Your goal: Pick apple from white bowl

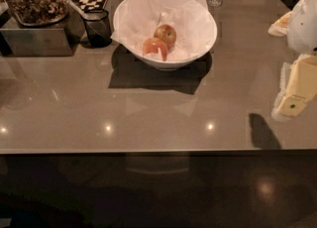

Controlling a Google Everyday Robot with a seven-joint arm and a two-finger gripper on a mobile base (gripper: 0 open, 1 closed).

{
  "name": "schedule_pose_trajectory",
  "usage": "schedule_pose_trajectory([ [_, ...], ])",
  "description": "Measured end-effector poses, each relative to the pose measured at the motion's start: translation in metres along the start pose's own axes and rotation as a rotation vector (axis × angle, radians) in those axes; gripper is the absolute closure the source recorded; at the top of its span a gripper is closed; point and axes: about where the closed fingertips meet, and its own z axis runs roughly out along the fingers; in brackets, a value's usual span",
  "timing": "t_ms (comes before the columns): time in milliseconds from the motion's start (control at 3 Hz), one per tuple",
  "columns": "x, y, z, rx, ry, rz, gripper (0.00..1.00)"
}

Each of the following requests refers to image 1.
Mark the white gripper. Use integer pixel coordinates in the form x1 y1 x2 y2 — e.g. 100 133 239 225
268 0 317 122

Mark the yellow-red apple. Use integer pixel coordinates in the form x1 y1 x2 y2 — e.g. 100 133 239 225
154 24 177 48

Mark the white ceramic bowl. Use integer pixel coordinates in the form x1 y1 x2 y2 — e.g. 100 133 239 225
112 0 219 71

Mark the red apple front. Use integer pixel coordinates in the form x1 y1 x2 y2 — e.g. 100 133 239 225
143 38 168 61

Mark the white paper napkin liner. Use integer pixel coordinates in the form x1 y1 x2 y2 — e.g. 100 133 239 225
110 0 211 62

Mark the black mesh cup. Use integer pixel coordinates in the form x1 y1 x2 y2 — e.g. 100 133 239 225
82 10 112 48

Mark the black white marker card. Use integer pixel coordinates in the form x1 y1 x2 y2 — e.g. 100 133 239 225
69 0 108 13

